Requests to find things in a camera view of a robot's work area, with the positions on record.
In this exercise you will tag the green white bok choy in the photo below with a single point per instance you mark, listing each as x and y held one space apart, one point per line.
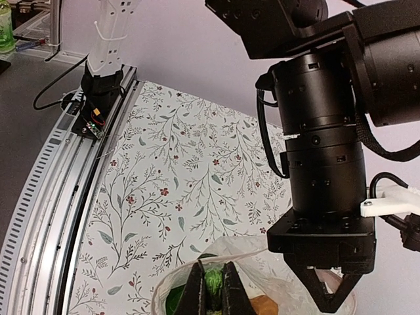
174 296

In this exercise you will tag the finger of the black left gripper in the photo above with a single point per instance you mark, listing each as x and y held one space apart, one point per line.
309 278
336 299

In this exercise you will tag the brown potato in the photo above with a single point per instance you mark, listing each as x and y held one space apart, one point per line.
264 305

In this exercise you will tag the floral patterned table mat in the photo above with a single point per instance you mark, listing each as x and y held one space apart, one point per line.
184 172

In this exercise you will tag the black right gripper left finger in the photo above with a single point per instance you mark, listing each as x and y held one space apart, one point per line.
193 298

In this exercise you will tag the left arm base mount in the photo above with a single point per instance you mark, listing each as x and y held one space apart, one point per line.
99 96

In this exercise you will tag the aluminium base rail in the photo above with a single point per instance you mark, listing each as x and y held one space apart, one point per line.
39 254

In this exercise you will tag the green bottle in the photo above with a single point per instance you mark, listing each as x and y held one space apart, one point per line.
7 36

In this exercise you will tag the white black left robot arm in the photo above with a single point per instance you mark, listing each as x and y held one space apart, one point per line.
380 47

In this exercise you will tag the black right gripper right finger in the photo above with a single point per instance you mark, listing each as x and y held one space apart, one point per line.
234 297

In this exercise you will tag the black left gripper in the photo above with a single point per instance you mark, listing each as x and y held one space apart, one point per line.
325 160

